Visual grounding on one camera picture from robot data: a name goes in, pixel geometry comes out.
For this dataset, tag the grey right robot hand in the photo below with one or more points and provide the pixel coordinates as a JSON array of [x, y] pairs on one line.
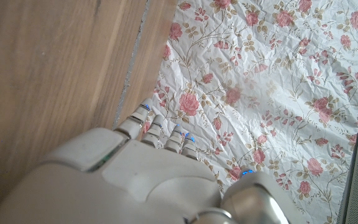
[[129, 186]]

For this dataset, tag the floral backdrop cloth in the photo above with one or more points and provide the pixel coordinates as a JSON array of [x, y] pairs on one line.
[[275, 77]]

